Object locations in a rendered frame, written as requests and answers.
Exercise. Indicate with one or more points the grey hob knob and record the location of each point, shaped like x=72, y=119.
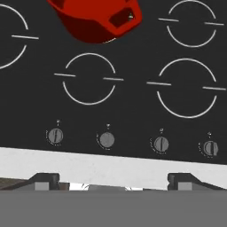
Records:
x=55, y=136
x=161, y=144
x=107, y=140
x=210, y=148

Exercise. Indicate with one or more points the red pot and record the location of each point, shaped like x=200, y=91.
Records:
x=97, y=20

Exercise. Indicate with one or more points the black glass hob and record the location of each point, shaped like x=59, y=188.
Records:
x=133, y=97

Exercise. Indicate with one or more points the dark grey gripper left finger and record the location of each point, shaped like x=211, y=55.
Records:
x=47, y=179

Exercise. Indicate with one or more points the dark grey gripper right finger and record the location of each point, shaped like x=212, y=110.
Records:
x=179, y=178

